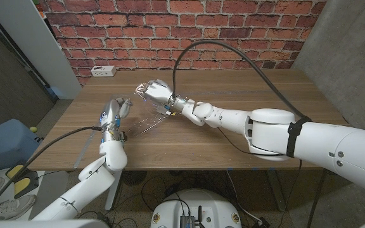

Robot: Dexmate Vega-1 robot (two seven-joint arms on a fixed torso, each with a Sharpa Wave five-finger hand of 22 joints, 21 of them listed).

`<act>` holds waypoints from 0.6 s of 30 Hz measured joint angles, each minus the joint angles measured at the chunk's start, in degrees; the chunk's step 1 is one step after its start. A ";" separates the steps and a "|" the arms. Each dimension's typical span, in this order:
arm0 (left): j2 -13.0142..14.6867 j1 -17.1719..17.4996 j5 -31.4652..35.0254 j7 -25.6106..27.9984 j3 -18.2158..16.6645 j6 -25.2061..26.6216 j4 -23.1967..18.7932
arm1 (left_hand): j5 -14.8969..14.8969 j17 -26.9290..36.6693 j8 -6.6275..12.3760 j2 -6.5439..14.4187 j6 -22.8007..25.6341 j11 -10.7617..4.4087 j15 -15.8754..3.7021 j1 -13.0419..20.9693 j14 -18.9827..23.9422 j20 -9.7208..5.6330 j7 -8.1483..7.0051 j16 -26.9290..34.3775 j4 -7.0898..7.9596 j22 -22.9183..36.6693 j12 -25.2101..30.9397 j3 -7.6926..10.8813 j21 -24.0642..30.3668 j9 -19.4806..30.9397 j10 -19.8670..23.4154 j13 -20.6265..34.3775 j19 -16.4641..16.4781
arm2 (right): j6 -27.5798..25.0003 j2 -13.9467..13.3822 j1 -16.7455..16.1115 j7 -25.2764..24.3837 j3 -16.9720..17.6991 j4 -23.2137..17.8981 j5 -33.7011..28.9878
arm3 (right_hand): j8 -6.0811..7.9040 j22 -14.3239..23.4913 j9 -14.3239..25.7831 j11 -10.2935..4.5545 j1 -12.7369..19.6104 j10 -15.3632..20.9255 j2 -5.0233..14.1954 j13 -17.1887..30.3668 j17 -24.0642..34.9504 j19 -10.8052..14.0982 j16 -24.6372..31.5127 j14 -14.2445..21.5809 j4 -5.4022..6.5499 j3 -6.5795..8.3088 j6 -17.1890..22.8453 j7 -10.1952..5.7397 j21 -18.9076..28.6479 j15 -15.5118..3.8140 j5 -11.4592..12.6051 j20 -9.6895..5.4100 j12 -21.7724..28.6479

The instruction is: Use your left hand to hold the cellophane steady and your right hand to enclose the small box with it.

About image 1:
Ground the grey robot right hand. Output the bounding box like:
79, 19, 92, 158
143, 79, 189, 110

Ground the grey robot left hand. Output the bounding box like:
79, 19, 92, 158
99, 97, 132, 143

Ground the clear cellophane sheet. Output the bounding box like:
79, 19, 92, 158
111, 81, 174, 137

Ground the grey electronics box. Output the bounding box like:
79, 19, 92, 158
179, 215, 196, 228

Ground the white power strip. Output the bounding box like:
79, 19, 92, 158
90, 65, 117, 78

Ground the black round fan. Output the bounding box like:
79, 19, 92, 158
121, 170, 148, 187

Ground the red brick print backdrop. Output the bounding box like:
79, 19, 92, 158
39, 0, 328, 86

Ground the white table leg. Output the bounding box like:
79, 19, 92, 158
105, 170, 123, 212

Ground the white door panel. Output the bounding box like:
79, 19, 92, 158
0, 0, 82, 101

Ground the blue grey plastic bin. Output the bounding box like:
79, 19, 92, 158
0, 118, 42, 174

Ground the yellow black foot pedal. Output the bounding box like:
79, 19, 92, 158
5, 163, 40, 200

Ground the white robot torso base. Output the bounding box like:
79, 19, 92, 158
150, 189, 243, 228

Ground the grey table leg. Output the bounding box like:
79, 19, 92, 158
266, 170, 288, 212

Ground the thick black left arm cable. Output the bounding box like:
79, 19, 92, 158
0, 125, 103, 218

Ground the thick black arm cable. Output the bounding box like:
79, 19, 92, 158
172, 39, 307, 120
0, 125, 103, 218

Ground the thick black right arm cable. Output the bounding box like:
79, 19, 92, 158
172, 39, 307, 120

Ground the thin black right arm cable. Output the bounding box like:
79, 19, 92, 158
217, 127, 304, 228

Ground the white floor cable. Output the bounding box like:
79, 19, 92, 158
226, 170, 264, 224

